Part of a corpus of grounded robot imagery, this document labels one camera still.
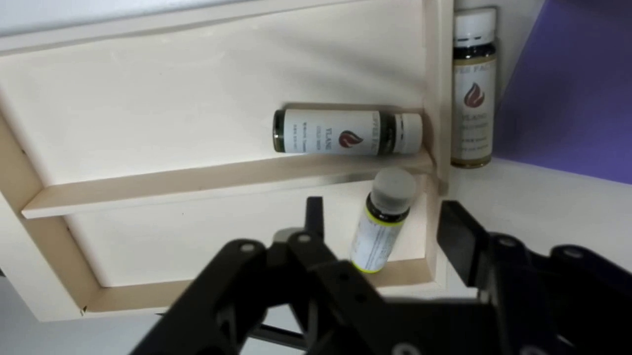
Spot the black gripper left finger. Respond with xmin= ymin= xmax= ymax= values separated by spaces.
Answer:
xmin=127 ymin=196 xmax=398 ymax=355

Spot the small bottle with red logo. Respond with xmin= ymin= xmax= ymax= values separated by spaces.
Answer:
xmin=270 ymin=105 xmax=426 ymax=160
xmin=447 ymin=5 xmax=501 ymax=170

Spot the small grey blue object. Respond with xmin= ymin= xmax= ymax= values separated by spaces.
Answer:
xmin=347 ymin=166 xmax=420 ymax=277

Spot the purple mat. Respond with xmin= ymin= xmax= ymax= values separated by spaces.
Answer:
xmin=491 ymin=0 xmax=632 ymax=188

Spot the light wooden divided box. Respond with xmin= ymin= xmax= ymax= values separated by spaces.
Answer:
xmin=0 ymin=0 xmax=455 ymax=326

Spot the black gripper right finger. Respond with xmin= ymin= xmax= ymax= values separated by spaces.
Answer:
xmin=436 ymin=200 xmax=632 ymax=355

